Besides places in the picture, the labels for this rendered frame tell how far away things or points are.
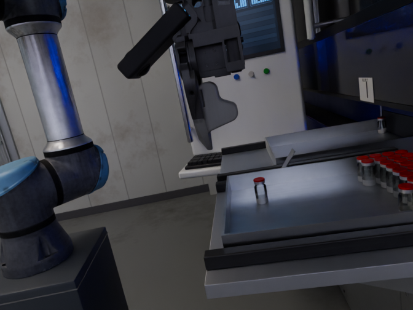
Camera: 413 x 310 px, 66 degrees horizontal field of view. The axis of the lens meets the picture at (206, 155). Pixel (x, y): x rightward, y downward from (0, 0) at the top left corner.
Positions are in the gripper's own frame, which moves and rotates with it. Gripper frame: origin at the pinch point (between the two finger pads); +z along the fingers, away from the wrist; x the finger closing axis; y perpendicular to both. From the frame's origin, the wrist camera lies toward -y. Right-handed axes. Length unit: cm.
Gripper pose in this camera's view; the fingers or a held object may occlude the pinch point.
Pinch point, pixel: (203, 141)
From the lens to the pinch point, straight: 44.8
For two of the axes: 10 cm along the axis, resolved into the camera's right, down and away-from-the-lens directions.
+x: 0.8, -2.4, 9.7
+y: 9.8, -1.6, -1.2
